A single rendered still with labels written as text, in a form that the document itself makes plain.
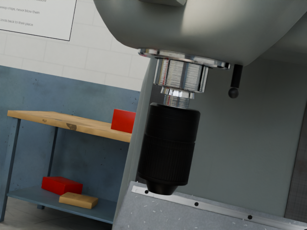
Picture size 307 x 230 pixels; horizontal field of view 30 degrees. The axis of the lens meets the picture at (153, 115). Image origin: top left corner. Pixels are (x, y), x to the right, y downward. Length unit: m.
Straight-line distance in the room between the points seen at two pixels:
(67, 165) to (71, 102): 0.58
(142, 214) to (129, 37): 0.48
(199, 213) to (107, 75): 4.27
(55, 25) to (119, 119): 1.35
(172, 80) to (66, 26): 4.85
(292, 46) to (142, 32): 0.21
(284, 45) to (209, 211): 0.36
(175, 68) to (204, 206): 0.43
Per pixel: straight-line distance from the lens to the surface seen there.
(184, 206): 0.90
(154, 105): 0.51
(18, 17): 5.60
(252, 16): 0.44
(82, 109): 5.19
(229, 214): 0.89
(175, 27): 0.44
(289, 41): 0.61
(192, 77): 0.50
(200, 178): 0.90
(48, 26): 5.43
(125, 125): 4.41
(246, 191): 0.89
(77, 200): 4.58
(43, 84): 5.38
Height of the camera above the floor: 1.28
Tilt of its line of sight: 3 degrees down
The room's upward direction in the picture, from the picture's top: 10 degrees clockwise
